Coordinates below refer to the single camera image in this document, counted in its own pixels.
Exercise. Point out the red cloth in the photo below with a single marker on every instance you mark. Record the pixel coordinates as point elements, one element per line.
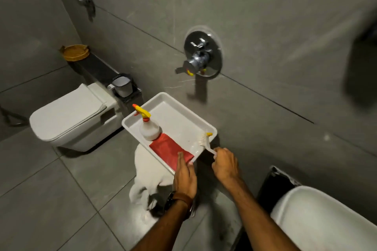
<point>166,149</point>

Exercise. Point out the white brush yellow tip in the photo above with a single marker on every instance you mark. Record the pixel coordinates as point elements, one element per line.
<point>204,143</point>

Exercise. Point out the chrome shower mixer valve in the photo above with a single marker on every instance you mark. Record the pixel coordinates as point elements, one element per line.
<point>201,55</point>

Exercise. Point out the black waste bin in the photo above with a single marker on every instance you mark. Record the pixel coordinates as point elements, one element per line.
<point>272,189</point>

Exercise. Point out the yellow woven basket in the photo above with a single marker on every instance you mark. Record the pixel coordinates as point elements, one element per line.
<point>75,53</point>

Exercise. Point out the person's right hand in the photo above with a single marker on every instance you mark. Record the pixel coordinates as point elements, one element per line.
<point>226,165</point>

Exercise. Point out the person's right fingers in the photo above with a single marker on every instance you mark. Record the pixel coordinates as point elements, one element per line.
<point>223,153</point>

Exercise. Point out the white sink basin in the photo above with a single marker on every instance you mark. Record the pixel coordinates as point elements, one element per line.
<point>324,221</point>

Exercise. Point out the white towel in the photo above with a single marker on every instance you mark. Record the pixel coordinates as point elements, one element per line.
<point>148,174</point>

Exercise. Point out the person's left thumb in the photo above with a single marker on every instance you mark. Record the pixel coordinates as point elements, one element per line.
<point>180,161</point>

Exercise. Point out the black cup holder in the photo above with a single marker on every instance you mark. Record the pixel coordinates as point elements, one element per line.
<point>134,90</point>

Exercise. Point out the person's left hand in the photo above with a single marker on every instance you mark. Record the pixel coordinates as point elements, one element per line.
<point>185,178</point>

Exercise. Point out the white spray bottle yellow trigger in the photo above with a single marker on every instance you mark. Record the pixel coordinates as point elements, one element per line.
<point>149,130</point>

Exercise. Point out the white cup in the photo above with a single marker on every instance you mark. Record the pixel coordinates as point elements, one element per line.
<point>121,86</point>

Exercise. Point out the white toilet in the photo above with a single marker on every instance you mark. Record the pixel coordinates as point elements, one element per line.
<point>69,118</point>

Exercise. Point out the white plastic tray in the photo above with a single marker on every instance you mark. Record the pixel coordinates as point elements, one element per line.
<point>179,118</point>

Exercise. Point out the person's right forearm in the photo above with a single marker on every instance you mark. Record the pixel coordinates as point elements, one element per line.
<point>259,218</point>

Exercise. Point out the person's left forearm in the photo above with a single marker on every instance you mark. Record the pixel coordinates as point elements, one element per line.
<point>166,228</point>

